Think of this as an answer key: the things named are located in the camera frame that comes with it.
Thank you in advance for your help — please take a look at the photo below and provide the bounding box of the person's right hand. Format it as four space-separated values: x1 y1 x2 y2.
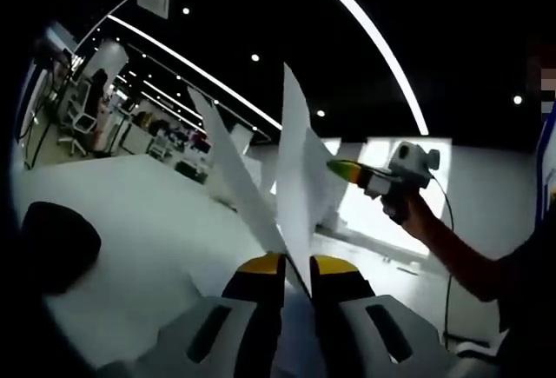
401 193 435 244

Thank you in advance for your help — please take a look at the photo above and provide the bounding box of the white printing paper sheet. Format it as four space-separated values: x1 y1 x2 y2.
186 86 288 257

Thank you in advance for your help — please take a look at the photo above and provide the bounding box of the white table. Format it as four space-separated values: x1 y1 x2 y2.
12 154 500 370

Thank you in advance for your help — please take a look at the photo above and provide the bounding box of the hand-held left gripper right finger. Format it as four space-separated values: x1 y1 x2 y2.
308 254 440 378

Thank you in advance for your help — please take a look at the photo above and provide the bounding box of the wall poster board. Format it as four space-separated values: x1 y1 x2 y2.
534 103 556 222

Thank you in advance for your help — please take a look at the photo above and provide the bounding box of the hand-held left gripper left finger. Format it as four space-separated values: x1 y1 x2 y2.
156 253 288 378

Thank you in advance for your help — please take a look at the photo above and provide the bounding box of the black rounded object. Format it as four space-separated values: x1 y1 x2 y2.
20 202 103 296

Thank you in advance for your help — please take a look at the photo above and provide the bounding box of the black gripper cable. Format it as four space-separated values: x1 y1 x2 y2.
429 172 455 348

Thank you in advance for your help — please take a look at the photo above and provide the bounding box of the white office chair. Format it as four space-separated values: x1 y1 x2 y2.
60 82 99 156

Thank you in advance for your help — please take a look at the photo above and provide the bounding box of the curved ceiling light strip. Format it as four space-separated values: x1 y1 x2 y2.
299 0 431 135
107 14 283 130

